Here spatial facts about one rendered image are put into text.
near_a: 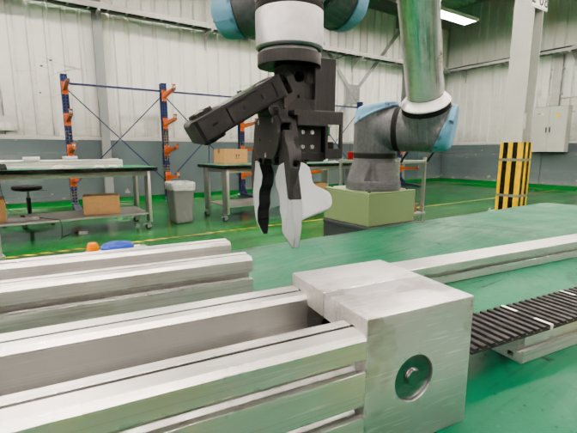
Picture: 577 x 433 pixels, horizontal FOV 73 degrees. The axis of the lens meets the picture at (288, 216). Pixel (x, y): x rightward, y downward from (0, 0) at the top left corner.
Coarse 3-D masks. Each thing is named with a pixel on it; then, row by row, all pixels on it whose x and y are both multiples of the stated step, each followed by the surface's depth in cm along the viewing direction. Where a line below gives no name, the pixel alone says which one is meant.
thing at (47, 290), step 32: (64, 256) 40; (96, 256) 40; (128, 256) 41; (160, 256) 43; (192, 256) 44; (224, 256) 40; (0, 288) 31; (32, 288) 32; (64, 288) 33; (96, 288) 34; (128, 288) 35; (160, 288) 37; (192, 288) 37; (224, 288) 39; (0, 320) 31; (32, 320) 32; (64, 320) 33
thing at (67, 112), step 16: (64, 80) 590; (64, 96) 632; (160, 96) 724; (224, 96) 788; (64, 112) 635; (64, 128) 647; (240, 128) 811; (176, 144) 683; (240, 144) 817; (176, 176) 692; (240, 176) 840; (240, 192) 837; (80, 208) 621
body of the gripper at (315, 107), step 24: (288, 48) 40; (288, 72) 42; (312, 72) 43; (288, 96) 42; (312, 96) 44; (264, 120) 43; (288, 120) 40; (312, 120) 42; (336, 120) 43; (264, 144) 44; (312, 144) 44
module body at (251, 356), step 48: (288, 288) 31; (0, 336) 23; (48, 336) 23; (96, 336) 23; (144, 336) 24; (192, 336) 26; (240, 336) 27; (288, 336) 23; (336, 336) 23; (0, 384) 21; (48, 384) 22; (96, 384) 18; (144, 384) 18; (192, 384) 18; (240, 384) 20; (288, 384) 22; (336, 384) 22; (0, 432) 15; (48, 432) 16; (96, 432) 17; (144, 432) 19; (192, 432) 19; (240, 432) 20; (288, 432) 23; (336, 432) 23
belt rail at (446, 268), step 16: (544, 240) 72; (560, 240) 72; (576, 240) 72; (432, 256) 61; (448, 256) 61; (464, 256) 61; (480, 256) 61; (496, 256) 61; (512, 256) 63; (528, 256) 65; (544, 256) 67; (560, 256) 69; (576, 256) 71; (416, 272) 54; (432, 272) 56; (448, 272) 58; (464, 272) 59; (480, 272) 60; (496, 272) 62
